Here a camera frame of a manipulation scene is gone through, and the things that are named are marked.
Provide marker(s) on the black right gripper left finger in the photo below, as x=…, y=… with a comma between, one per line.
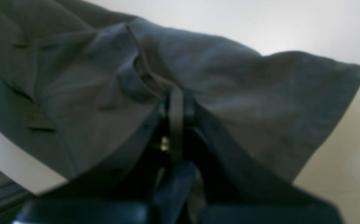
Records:
x=119, y=190

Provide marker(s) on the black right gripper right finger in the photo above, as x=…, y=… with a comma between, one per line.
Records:
x=237, y=188

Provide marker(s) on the grey T-shirt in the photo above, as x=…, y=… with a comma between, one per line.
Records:
x=77, y=80

